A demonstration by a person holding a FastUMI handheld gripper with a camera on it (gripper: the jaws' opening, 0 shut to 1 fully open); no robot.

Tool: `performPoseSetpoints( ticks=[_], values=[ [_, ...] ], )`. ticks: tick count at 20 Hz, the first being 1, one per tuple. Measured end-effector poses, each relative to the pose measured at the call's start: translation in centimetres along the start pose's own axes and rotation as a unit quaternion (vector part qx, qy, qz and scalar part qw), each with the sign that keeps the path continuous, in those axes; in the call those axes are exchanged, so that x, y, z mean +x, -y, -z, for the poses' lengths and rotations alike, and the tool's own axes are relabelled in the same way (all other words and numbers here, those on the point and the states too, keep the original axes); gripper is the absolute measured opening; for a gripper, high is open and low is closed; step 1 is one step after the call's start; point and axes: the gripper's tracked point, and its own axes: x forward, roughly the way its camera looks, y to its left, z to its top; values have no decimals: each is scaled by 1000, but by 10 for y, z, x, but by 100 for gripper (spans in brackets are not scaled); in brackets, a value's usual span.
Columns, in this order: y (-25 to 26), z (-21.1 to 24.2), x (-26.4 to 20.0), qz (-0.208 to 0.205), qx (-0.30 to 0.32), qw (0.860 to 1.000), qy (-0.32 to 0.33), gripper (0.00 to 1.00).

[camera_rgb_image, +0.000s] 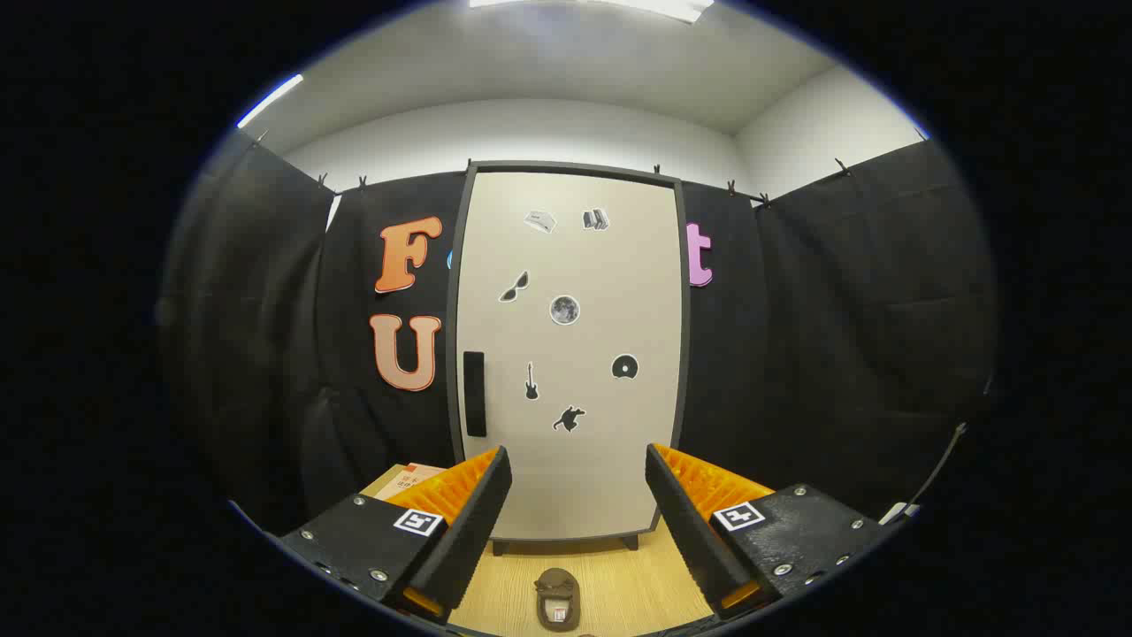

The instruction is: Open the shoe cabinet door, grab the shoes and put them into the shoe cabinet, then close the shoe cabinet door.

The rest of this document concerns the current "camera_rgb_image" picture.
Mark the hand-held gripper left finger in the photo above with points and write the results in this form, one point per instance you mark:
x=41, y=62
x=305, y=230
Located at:
x=469, y=531

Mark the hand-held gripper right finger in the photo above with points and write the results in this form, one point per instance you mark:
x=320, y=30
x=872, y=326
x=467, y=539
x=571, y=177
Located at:
x=690, y=531

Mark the brown fuzzy shoe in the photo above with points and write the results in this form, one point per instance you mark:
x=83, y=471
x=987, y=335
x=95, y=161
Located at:
x=557, y=584

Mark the dark grey shoe cabinet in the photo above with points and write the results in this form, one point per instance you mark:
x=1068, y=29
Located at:
x=684, y=354

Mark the black backdrop cloth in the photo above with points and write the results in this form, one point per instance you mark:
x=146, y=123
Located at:
x=840, y=336

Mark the ceiling light panel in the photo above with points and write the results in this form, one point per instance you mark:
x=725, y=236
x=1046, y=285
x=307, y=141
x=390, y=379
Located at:
x=654, y=7
x=270, y=100

